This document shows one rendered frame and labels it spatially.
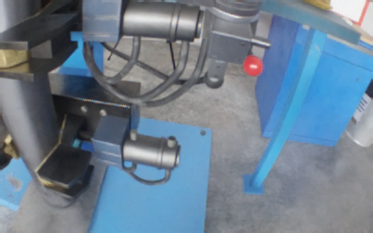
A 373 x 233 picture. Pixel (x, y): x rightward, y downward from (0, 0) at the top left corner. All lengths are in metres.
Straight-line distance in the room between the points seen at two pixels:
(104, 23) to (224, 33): 0.37
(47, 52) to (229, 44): 0.39
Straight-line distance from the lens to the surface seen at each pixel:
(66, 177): 0.81
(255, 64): 0.43
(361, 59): 1.72
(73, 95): 0.98
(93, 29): 0.63
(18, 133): 0.84
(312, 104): 1.74
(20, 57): 0.59
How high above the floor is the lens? 1.17
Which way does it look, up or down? 41 degrees down
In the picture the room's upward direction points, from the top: 10 degrees clockwise
